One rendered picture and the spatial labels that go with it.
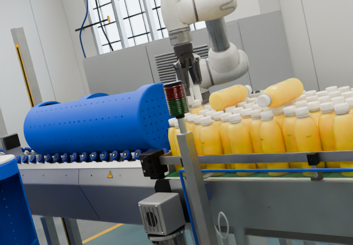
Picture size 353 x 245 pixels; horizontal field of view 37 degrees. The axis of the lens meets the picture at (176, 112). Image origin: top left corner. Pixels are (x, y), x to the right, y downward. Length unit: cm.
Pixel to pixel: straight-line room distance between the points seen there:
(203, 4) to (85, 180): 100
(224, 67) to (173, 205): 112
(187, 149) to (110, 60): 349
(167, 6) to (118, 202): 91
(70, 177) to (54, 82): 529
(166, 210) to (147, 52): 286
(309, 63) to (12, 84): 416
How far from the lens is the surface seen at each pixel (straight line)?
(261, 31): 399
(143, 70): 468
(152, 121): 215
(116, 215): 250
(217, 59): 279
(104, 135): 229
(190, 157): 163
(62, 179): 266
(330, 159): 157
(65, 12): 808
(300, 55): 509
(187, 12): 203
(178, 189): 193
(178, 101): 160
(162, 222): 186
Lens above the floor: 137
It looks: 7 degrees down
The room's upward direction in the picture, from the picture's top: 13 degrees counter-clockwise
